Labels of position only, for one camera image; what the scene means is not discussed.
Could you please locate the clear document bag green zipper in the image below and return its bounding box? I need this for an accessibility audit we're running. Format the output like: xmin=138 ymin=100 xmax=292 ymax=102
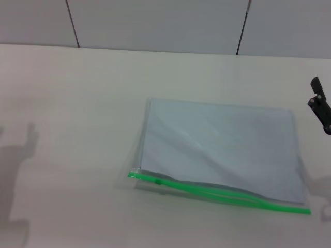
xmin=113 ymin=97 xmax=312 ymax=216

